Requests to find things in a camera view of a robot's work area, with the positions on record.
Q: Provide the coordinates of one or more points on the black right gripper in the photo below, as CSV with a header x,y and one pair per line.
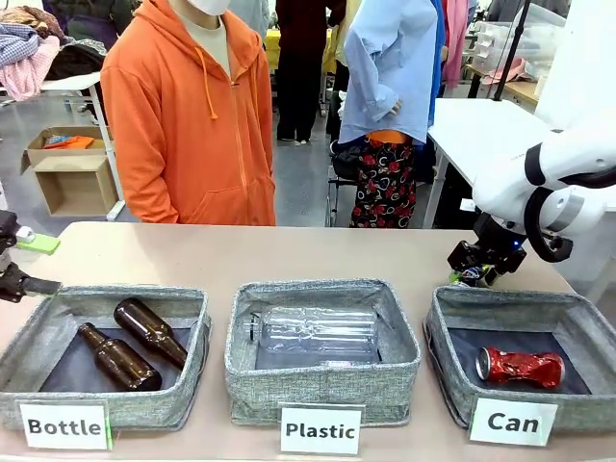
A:
x,y
491,250

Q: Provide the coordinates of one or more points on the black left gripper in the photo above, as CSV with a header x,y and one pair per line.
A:
x,y
7,236

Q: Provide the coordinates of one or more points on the red crushed can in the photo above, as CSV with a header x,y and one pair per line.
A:
x,y
520,367

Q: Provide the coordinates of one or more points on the brown glass bottle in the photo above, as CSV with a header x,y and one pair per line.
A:
x,y
120,358
151,332

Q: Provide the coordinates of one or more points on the clear crushed plastic bottle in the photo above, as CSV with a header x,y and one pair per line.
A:
x,y
313,332

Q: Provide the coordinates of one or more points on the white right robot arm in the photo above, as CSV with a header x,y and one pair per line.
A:
x,y
553,178

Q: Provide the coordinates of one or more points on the grey fabric basket can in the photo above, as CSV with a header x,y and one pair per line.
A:
x,y
452,375

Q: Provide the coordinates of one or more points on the white sign Can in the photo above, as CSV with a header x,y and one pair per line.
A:
x,y
512,422

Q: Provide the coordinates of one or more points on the grey fabric basket bottle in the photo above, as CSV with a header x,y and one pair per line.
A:
x,y
183,385

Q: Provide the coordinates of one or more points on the grey fabric basket plastic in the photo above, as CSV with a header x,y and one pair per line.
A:
x,y
317,390

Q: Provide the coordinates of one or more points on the brown cardboard box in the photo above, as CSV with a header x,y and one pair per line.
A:
x,y
72,178

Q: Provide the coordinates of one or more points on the orange cloth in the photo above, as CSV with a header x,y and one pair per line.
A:
x,y
72,141

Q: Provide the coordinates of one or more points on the floral black red skirt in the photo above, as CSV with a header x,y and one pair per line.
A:
x,y
382,183

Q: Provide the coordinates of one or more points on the white side table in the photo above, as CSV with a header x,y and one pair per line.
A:
x,y
481,139

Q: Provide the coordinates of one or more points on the white sign Bottle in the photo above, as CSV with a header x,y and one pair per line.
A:
x,y
63,426

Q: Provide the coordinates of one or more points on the white background table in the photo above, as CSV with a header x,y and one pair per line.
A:
x,y
72,84

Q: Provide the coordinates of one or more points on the person in orange hoodie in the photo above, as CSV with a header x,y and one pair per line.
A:
x,y
192,125

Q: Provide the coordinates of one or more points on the black clothes heap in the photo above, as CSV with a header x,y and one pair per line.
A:
x,y
77,58

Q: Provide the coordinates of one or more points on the pile of mixed clothes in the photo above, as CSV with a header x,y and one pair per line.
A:
x,y
24,53

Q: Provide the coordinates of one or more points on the white sign Plastic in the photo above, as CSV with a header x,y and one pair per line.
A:
x,y
320,429

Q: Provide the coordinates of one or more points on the mannequin blue shirt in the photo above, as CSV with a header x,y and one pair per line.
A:
x,y
385,72

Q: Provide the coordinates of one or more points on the black pole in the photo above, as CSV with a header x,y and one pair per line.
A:
x,y
511,53

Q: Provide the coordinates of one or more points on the pink hanging garment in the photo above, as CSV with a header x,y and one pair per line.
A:
x,y
454,43

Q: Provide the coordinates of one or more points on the clear plastic storage boxes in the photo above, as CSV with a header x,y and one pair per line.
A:
x,y
524,33

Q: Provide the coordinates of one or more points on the person in black clothes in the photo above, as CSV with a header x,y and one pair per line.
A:
x,y
303,67

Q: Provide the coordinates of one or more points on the white face mask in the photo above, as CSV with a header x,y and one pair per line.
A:
x,y
207,5

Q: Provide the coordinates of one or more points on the black chair frame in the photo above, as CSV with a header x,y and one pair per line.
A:
x,y
339,183

